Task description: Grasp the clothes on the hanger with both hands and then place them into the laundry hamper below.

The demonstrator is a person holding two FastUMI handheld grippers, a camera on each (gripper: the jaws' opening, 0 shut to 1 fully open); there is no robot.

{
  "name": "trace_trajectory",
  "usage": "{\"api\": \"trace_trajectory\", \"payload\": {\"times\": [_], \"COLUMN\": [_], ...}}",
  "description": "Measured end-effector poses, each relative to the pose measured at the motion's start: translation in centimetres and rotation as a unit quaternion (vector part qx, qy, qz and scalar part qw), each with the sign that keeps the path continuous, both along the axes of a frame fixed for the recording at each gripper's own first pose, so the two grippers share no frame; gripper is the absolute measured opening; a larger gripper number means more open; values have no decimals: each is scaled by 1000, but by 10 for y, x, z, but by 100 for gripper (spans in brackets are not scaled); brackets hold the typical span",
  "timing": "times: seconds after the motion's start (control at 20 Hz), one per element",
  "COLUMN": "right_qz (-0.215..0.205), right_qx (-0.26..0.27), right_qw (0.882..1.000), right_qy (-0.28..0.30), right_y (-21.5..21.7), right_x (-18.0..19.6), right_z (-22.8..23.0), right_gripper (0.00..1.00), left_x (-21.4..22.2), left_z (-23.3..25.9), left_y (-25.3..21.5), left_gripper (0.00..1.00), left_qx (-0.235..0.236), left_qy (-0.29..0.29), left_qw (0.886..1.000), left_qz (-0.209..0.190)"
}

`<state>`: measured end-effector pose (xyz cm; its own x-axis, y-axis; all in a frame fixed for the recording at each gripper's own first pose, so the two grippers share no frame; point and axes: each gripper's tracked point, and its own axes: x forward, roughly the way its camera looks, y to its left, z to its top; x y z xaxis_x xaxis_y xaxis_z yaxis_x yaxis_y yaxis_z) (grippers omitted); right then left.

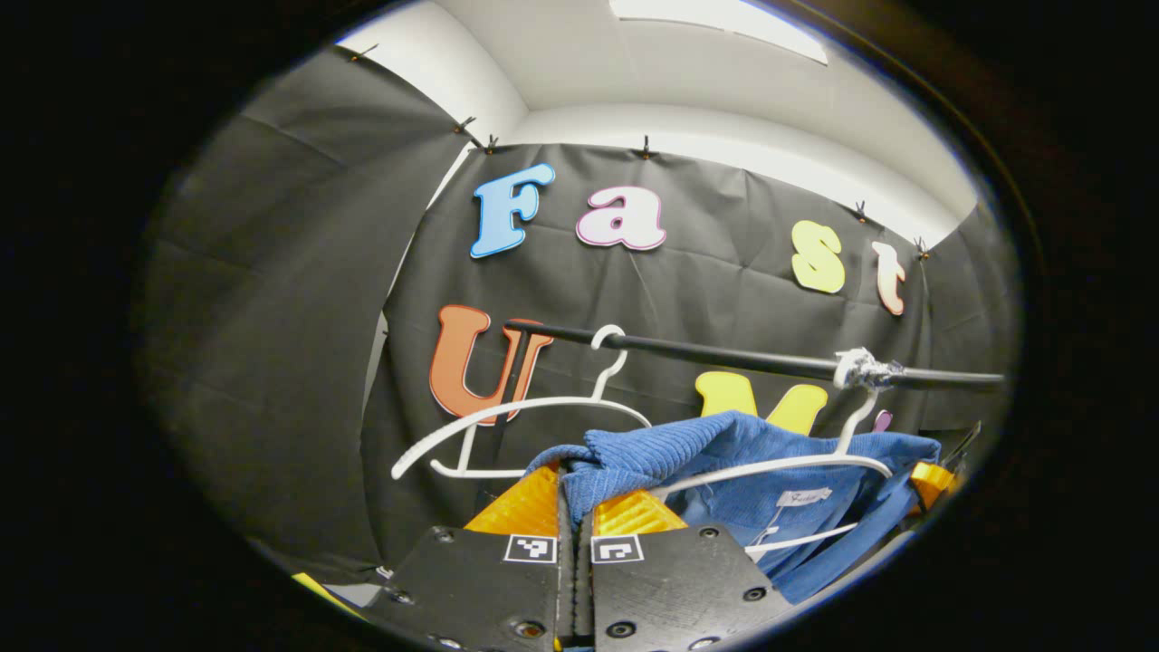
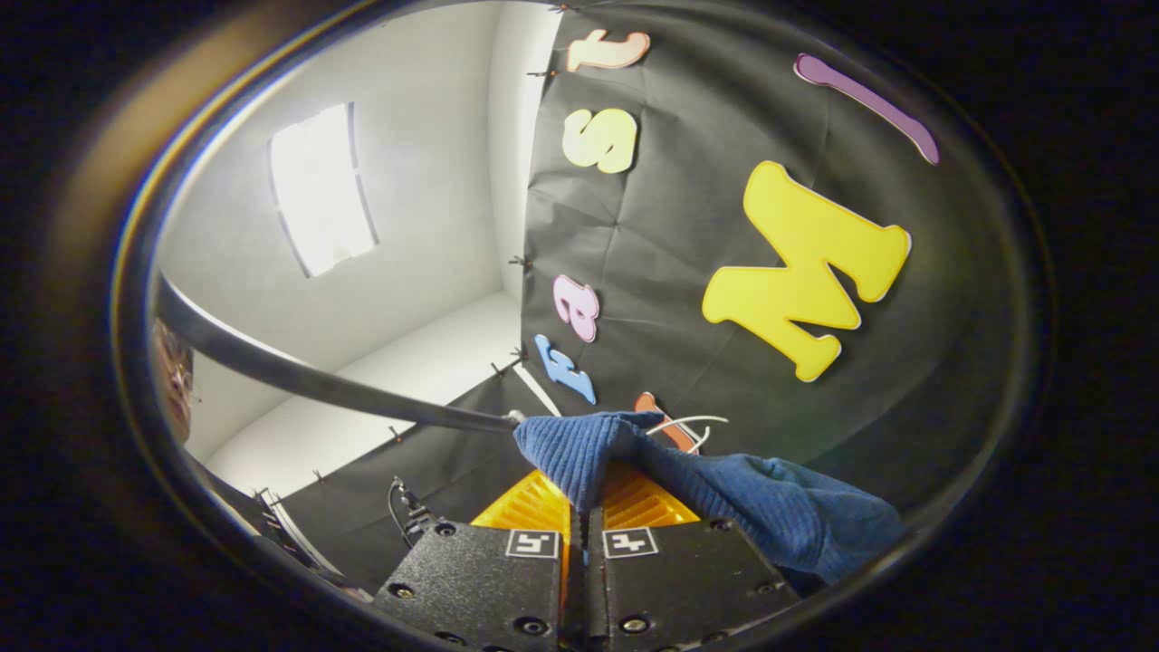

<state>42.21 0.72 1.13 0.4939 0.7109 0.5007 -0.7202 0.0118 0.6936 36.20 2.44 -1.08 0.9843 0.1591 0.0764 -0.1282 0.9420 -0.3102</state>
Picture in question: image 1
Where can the white plastic hanger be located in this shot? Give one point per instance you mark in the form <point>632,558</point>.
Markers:
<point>543,400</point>

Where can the white hanger with taped hook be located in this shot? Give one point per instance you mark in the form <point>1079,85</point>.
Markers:
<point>856,421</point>

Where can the large ceiling light panel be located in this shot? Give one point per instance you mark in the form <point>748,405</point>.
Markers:
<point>724,23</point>

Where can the yellow strip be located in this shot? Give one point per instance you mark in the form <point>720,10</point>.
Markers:
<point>317,587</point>

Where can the blue jacket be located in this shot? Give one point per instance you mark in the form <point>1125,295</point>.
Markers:
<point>724,435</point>

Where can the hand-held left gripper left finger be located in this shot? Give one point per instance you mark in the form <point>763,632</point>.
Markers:
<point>471,589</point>

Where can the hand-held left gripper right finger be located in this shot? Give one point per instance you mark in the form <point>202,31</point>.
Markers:
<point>679,589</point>

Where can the black clothes rack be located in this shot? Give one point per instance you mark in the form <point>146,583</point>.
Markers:
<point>724,355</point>

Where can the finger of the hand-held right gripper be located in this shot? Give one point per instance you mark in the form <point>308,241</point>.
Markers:
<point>931,482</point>

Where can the black backdrop cloth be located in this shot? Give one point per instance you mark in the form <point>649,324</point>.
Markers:
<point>272,317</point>

